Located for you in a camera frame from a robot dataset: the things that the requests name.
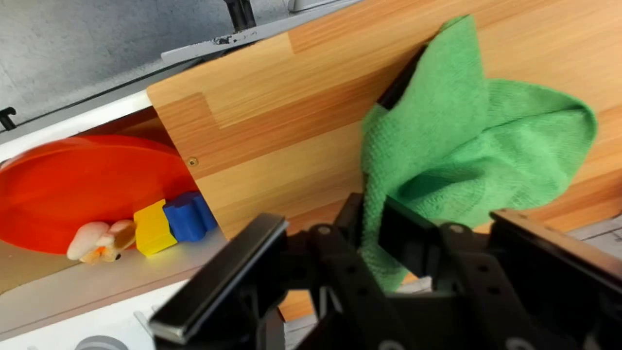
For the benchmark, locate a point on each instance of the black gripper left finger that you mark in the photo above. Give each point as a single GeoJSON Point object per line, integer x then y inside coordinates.
{"type": "Point", "coordinates": [219, 279]}

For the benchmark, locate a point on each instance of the yellow toy block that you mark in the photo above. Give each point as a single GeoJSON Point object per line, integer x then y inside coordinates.
{"type": "Point", "coordinates": [151, 230]}

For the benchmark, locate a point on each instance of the blue toy block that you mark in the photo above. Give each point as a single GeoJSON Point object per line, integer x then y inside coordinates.
{"type": "Point", "coordinates": [186, 218]}

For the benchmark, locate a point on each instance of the white and pink toy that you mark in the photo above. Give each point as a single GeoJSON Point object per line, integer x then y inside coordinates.
{"type": "Point", "coordinates": [93, 240]}

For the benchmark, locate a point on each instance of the green microfibre cloth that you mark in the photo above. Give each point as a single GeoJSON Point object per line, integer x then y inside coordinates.
{"type": "Point", "coordinates": [466, 143]}

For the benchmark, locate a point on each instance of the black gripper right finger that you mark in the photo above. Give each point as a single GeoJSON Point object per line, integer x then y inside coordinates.
{"type": "Point", "coordinates": [492, 284]}

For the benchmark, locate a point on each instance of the orange plastic plate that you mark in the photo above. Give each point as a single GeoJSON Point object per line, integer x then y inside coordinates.
{"type": "Point", "coordinates": [78, 187]}

